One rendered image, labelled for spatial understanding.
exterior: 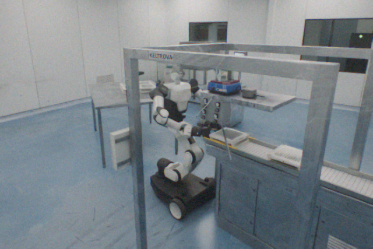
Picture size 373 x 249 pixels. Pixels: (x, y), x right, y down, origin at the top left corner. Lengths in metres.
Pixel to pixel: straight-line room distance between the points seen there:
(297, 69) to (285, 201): 1.30
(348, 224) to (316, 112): 1.14
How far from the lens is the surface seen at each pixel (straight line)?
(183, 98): 2.48
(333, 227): 2.05
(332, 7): 6.95
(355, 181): 2.02
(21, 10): 6.33
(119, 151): 1.79
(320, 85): 0.96
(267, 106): 1.79
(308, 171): 1.06
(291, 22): 7.10
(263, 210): 2.24
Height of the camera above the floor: 1.74
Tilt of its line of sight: 17 degrees down
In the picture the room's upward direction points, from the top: straight up
